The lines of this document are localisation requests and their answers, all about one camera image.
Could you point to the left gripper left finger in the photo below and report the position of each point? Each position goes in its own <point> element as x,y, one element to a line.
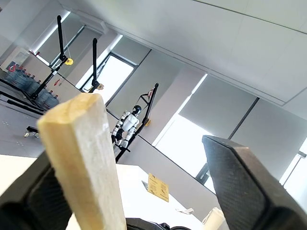
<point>28,203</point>

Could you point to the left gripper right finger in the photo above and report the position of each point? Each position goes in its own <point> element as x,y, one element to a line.
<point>242,189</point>

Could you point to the wooden leg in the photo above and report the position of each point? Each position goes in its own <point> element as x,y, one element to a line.
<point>84,155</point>

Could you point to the wooden bar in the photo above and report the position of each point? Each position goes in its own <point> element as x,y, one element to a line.
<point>214,220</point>

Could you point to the blue water bottle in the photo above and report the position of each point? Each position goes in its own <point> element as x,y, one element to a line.
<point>15,76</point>
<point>33,84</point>
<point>52,101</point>

